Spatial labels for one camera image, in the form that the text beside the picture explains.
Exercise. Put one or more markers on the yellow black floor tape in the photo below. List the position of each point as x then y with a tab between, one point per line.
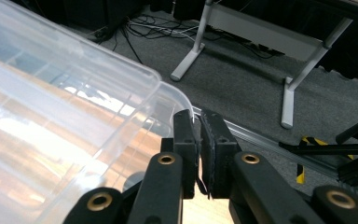
300	174

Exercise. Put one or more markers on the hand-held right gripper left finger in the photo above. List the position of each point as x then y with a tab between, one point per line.
185	140

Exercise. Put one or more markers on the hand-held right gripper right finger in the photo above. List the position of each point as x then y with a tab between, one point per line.
219	146

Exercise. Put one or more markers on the clear plastic box lid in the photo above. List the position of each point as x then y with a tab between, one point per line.
59	102

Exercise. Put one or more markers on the black metal stand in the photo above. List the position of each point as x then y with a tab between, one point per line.
323	149

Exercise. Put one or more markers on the white metal desk frame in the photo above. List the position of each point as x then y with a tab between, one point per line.
261	34

